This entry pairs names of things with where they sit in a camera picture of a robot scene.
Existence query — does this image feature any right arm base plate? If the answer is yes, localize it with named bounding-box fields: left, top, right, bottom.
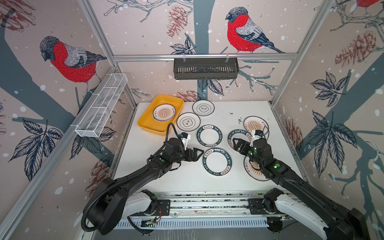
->
left=247, top=198, right=280, bottom=215

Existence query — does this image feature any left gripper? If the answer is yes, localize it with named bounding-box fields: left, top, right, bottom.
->
left=171, top=147, right=205, bottom=164

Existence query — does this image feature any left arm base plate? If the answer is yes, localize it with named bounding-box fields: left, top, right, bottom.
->
left=139, top=200, right=171, bottom=217

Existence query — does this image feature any aluminium mounting rail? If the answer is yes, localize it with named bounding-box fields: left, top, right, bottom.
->
left=116, top=190, right=267, bottom=221

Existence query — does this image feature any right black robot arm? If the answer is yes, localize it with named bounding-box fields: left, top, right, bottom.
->
left=233, top=138, right=370, bottom=240

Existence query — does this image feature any white plate flower emblem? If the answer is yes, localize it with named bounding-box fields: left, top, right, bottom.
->
left=193, top=100, right=215, bottom=117
left=177, top=113, right=201, bottom=132

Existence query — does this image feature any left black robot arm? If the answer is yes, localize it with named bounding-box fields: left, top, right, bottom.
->
left=81, top=133, right=204, bottom=235

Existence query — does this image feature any white mesh wire shelf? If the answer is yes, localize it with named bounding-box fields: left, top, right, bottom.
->
left=75, top=73, right=128, bottom=138

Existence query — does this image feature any white plate flower emblem near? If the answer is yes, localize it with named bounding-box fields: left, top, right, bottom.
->
left=177, top=113, right=201, bottom=132

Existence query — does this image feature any green rim lettered plate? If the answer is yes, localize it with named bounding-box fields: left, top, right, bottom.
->
left=197, top=125, right=223, bottom=147
left=227, top=129, right=252, bottom=149
left=202, top=148, right=233, bottom=177

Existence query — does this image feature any green rim lettered plate front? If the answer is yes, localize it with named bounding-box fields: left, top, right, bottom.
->
left=202, top=148, right=233, bottom=177

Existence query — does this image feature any white plate flower emblem far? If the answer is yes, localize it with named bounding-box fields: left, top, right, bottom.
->
left=193, top=100, right=215, bottom=117

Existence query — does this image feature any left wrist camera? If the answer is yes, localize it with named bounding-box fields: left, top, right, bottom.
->
left=179, top=132, right=191, bottom=151

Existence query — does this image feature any black hanging wire basket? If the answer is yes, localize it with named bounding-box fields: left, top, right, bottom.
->
left=174, top=58, right=239, bottom=80

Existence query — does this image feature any orange sunburst plate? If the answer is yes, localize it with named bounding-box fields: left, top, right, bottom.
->
left=244, top=157, right=268, bottom=182
left=153, top=104, right=176, bottom=122
left=243, top=116, right=270, bottom=134

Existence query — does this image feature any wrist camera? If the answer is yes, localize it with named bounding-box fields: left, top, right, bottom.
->
left=250, top=130, right=265, bottom=147
left=179, top=132, right=191, bottom=151

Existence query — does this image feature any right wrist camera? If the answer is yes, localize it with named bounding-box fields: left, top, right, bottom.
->
left=250, top=130, right=265, bottom=147

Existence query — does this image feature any yellow plastic bin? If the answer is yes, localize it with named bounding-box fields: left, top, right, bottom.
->
left=138, top=95, right=184, bottom=136

